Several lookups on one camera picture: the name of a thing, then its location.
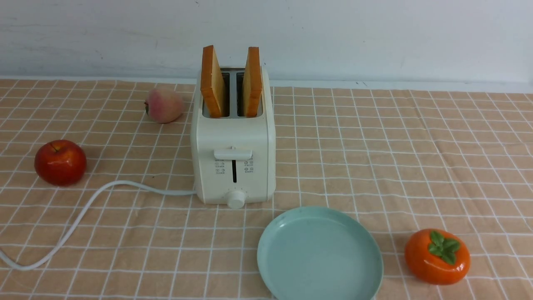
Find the toasted bread slice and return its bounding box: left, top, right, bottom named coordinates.
left=200, top=45, right=228, bottom=118
left=242, top=46, right=263, bottom=118

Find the white two-slot toaster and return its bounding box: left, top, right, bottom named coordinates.
left=190, top=68, right=276, bottom=209

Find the light green plate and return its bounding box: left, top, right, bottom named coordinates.
left=257, top=206, right=384, bottom=300

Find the pink peach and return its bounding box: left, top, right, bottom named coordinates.
left=144, top=88, right=185, bottom=124

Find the orange checkered tablecloth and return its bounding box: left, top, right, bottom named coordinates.
left=0, top=79, right=533, bottom=300

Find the orange persimmon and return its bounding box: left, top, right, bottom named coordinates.
left=404, top=228, right=471, bottom=285

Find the red apple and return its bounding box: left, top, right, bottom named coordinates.
left=34, top=139, right=87, bottom=187

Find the white toaster power cord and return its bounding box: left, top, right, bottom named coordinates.
left=0, top=180, right=196, bottom=271

